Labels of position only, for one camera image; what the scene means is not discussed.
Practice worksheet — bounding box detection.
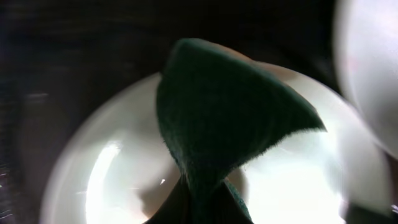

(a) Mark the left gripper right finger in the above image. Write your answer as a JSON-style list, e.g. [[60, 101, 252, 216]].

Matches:
[[222, 179, 252, 224]]

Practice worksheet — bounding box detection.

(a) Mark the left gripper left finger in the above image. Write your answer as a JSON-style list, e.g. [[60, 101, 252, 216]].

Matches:
[[144, 176, 192, 224]]

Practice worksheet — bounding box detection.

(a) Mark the light green plate top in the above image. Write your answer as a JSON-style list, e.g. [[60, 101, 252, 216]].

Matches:
[[40, 63, 393, 224]]

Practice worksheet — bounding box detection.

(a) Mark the light green plate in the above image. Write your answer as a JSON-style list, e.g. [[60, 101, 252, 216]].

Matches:
[[333, 0, 397, 157], [40, 63, 393, 224]]

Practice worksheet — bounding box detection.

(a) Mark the green yellow sponge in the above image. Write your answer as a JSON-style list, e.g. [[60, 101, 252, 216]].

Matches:
[[156, 38, 325, 223]]

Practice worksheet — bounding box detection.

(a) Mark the light green plate bottom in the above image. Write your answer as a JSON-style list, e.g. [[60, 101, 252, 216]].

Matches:
[[333, 0, 397, 157]]

